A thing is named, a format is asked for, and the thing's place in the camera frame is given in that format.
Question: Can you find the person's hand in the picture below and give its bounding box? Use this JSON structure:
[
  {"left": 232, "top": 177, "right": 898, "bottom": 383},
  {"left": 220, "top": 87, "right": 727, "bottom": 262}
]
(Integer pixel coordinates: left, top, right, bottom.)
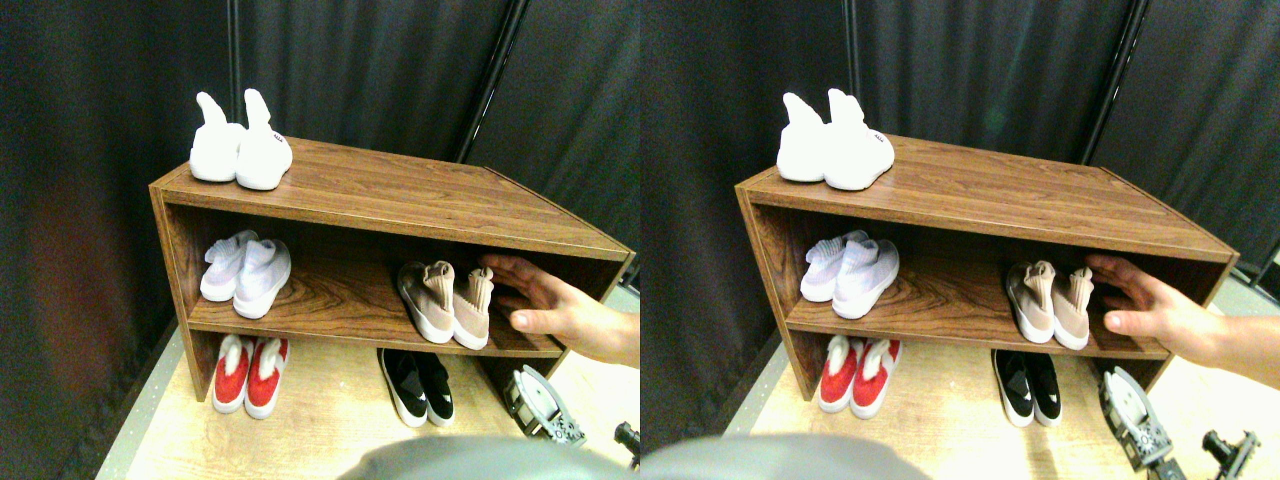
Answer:
[
  {"left": 478, "top": 253, "right": 603, "bottom": 353},
  {"left": 1085, "top": 253, "right": 1219, "bottom": 363}
]

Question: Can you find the brown shoe rack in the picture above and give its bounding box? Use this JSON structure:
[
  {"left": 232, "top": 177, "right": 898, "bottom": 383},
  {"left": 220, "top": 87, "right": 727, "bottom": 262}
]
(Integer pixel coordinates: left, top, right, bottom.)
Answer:
[
  {"left": 735, "top": 135, "right": 1241, "bottom": 401},
  {"left": 149, "top": 137, "right": 637, "bottom": 403}
]

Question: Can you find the pale lilac shoe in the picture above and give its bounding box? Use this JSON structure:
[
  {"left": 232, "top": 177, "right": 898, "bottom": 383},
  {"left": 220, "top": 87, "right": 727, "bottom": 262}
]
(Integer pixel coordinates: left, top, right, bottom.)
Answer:
[
  {"left": 832, "top": 238, "right": 901, "bottom": 320},
  {"left": 233, "top": 238, "right": 293, "bottom": 320},
  {"left": 800, "top": 232, "right": 869, "bottom": 303},
  {"left": 200, "top": 230, "right": 259, "bottom": 303}
]

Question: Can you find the white shoe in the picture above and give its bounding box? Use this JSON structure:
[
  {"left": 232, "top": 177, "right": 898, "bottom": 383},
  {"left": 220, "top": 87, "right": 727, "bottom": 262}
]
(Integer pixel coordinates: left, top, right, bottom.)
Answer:
[
  {"left": 189, "top": 92, "right": 248, "bottom": 183},
  {"left": 824, "top": 89, "right": 896, "bottom": 191},
  {"left": 236, "top": 89, "right": 294, "bottom": 191},
  {"left": 777, "top": 93, "right": 832, "bottom": 183}
]

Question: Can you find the curtain stand pole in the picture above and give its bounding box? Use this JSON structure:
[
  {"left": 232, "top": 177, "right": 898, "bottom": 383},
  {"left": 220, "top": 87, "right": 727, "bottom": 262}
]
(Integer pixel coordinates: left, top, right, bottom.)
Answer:
[
  {"left": 227, "top": 0, "right": 243, "bottom": 101},
  {"left": 843, "top": 0, "right": 862, "bottom": 101},
  {"left": 1080, "top": 0, "right": 1152, "bottom": 167},
  {"left": 454, "top": 0, "right": 530, "bottom": 167}
]

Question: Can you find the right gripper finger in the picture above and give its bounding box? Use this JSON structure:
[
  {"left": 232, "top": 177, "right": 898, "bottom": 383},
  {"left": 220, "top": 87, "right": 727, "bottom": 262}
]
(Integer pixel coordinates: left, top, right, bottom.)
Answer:
[
  {"left": 502, "top": 364, "right": 588, "bottom": 449},
  {"left": 1097, "top": 364, "right": 1175, "bottom": 470}
]

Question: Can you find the beige shoe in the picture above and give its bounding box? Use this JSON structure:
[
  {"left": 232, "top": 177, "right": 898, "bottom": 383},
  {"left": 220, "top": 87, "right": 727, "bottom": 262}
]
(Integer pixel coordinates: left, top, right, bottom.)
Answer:
[
  {"left": 397, "top": 260, "right": 457, "bottom": 345},
  {"left": 1005, "top": 260, "right": 1059, "bottom": 345},
  {"left": 452, "top": 266, "right": 496, "bottom": 351},
  {"left": 1052, "top": 266, "right": 1095, "bottom": 351}
]

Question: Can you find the black shoe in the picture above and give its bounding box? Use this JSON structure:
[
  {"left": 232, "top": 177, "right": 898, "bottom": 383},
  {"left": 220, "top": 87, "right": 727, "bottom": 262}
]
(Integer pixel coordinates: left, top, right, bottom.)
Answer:
[
  {"left": 1030, "top": 353, "right": 1065, "bottom": 427},
  {"left": 992, "top": 349, "right": 1037, "bottom": 429},
  {"left": 378, "top": 348, "right": 429, "bottom": 429},
  {"left": 418, "top": 352, "right": 457, "bottom": 426}
]

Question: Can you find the red shoe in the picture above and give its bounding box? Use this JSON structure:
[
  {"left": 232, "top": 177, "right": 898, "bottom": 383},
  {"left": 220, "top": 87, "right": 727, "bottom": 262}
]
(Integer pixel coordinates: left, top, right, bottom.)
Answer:
[
  {"left": 818, "top": 335, "right": 862, "bottom": 414},
  {"left": 244, "top": 337, "right": 290, "bottom": 420},
  {"left": 212, "top": 335, "right": 255, "bottom": 414},
  {"left": 850, "top": 338, "right": 903, "bottom": 420}
]

